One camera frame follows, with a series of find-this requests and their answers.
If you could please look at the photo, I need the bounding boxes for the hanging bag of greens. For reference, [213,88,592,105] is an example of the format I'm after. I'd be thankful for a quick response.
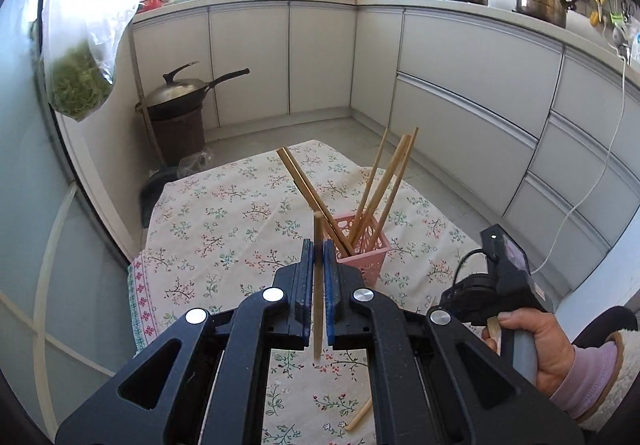
[42,0,146,122]

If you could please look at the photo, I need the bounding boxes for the red patterned white cloth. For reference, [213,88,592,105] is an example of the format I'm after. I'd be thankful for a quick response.
[126,260,151,356]

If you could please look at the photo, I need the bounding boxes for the pink perforated utensil holder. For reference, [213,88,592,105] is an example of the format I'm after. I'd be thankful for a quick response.
[327,212,391,286]

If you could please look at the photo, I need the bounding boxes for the light wooden chopstick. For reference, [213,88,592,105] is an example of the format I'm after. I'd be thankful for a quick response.
[486,316,502,356]
[283,146,357,251]
[276,148,351,257]
[312,211,325,361]
[350,128,390,246]
[375,126,420,232]
[346,397,373,433]
[348,134,412,246]

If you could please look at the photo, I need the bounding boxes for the floral tablecloth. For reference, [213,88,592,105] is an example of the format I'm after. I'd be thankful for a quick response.
[127,140,493,445]

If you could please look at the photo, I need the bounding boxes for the person's right forearm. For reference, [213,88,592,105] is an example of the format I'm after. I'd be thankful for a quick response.
[547,331,640,436]

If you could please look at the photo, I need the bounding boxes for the black wok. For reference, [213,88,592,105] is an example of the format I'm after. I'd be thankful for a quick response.
[135,68,251,122]

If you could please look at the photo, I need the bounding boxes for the frosted glass door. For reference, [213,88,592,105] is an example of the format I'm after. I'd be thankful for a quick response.
[0,0,146,445]

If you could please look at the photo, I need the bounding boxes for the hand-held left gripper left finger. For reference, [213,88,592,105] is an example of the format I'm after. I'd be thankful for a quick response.
[55,237,316,445]

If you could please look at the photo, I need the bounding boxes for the person's right hand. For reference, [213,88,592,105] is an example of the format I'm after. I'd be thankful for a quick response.
[481,311,576,398]

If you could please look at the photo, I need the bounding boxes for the black cable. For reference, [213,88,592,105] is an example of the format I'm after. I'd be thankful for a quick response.
[451,249,488,286]

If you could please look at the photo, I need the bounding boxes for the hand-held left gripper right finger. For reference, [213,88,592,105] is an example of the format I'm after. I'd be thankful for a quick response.
[322,241,586,445]

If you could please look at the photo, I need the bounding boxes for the metal wok lid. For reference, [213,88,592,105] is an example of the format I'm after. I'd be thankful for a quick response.
[145,61,211,107]

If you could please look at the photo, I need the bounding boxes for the brown stool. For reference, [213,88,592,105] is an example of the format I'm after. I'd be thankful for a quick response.
[147,105,207,166]

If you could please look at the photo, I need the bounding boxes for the dark plastic bin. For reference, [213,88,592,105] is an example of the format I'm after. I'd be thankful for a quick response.
[140,166,181,228]

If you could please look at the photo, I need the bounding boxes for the steel pot with lid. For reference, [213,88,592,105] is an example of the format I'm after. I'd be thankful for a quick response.
[507,0,583,29]

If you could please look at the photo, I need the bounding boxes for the clear plastic bag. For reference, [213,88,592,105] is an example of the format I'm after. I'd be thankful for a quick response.
[177,148,216,176]

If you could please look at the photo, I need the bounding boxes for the dark clothing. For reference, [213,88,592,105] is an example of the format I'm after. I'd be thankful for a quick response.
[570,306,640,346]

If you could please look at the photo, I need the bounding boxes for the white cable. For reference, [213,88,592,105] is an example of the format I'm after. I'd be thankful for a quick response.
[530,15,631,273]

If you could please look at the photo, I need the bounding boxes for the white kitchen cabinets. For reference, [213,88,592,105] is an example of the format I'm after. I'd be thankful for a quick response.
[127,0,640,306]

